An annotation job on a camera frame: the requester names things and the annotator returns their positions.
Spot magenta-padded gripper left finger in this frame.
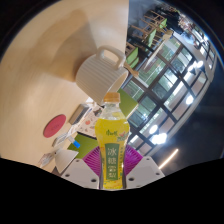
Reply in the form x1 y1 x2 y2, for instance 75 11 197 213
62 145 104 190

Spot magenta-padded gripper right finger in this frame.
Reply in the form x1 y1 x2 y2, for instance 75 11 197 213
123 144 166 190

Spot yellow drink bottle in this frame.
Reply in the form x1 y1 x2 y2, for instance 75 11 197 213
94 92 131 191

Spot curved strip ceiling light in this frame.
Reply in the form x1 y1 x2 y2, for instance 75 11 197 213
158 148 180 170

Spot small blue-capped bottle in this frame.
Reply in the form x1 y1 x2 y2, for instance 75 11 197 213
68 134 82 149

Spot white paper napkin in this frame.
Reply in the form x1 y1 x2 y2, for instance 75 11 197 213
38 149 61 168

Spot round pendant ceiling lamps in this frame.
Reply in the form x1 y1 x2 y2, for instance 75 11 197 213
148 59 204 146

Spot black framed menu stand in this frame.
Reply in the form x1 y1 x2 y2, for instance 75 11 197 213
78 104 105 138

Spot flat round red coaster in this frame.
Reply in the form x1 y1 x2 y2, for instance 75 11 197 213
42 113 67 139

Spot small dark grey box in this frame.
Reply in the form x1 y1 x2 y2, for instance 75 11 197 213
68 103 92 126

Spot white ribbed mug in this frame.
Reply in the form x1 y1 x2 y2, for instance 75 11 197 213
75 45 129 106

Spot light wooden dining table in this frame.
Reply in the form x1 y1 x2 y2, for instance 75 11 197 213
143 29 174 72

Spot wooden chairs with green seats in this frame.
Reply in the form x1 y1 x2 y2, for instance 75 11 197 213
124 8 174 69

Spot dark framed window wall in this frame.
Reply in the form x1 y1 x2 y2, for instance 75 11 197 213
121 33 218 158

